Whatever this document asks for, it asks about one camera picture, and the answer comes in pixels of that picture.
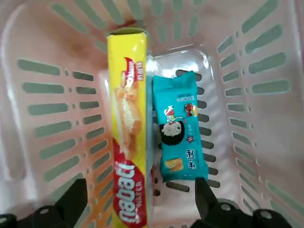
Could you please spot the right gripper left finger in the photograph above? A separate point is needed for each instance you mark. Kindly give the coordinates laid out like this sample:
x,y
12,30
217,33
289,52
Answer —
x,y
69,206

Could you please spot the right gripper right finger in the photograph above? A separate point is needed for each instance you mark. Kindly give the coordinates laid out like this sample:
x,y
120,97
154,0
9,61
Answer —
x,y
209,213

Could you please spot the yellow wafer box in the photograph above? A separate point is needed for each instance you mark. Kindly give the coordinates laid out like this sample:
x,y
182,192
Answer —
x,y
128,118

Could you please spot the pink plastic snack basket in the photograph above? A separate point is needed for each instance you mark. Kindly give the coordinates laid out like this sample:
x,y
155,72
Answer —
x,y
47,95

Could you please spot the teal snack packet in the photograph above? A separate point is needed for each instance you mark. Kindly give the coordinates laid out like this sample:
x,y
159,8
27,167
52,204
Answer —
x,y
180,133

